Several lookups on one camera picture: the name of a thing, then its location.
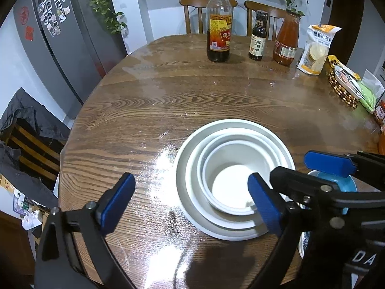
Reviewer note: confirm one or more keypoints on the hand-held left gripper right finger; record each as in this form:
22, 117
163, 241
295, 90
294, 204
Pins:
264, 204

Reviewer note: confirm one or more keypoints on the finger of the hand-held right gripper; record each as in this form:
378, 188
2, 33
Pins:
327, 164
288, 180

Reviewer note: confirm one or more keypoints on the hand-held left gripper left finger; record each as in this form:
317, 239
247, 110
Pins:
117, 201

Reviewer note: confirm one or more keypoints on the blue oval plate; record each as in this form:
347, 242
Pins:
347, 185

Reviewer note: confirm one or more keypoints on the small white bowl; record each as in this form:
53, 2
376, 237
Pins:
231, 186

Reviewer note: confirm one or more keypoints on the large white ribbed bowl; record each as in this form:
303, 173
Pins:
231, 235

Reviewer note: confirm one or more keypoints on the blue patterned plate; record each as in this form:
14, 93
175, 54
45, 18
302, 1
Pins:
305, 240

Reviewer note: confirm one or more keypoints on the white rectangular plate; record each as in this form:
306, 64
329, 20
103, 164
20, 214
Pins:
300, 246

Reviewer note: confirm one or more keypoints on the deep white bowl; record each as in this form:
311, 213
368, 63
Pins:
204, 171

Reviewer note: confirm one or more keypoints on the white fluted bowl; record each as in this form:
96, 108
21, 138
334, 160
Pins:
192, 183

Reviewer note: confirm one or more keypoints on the beaded wooden trivet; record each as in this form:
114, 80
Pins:
343, 93

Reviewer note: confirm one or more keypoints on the red-lidded sauce jar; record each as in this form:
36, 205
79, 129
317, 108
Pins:
380, 111

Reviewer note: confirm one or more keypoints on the white oblong tray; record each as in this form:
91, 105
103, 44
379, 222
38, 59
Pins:
356, 91

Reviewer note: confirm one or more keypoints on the green plastic bag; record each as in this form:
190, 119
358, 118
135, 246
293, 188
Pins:
368, 96

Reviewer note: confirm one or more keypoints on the pink spoon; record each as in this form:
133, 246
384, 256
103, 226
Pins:
346, 81

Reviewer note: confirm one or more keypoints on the crumpled white paper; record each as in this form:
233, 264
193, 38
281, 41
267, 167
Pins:
30, 219

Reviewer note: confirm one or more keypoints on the metal cutlery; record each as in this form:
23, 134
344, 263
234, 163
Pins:
349, 73

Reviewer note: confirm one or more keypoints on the wooden chair with jacket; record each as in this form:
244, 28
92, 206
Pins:
36, 150

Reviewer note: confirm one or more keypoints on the yellow snack packet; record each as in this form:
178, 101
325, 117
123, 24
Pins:
334, 60

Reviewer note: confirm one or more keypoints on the flour bag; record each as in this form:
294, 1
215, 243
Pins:
315, 54

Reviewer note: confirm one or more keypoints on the red sauce bottle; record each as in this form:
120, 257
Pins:
285, 45

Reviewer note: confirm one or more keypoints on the small dark soy sauce bottle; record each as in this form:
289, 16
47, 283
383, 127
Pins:
258, 42

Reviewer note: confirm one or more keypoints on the dark door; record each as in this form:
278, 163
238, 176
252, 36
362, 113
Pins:
346, 21

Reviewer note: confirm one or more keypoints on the grey fridge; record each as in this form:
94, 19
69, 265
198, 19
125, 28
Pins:
69, 51

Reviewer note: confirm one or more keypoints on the yellow-capped vinegar bottle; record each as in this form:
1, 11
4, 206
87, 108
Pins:
219, 36

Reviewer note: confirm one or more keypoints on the potted vine plant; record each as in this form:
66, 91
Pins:
293, 3

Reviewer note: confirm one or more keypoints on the red paper fridge decal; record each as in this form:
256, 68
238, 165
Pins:
29, 32
24, 15

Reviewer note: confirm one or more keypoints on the hanging green vine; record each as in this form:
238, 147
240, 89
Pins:
105, 6

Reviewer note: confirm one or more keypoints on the cluster of fridge photo magnets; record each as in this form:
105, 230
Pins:
51, 3

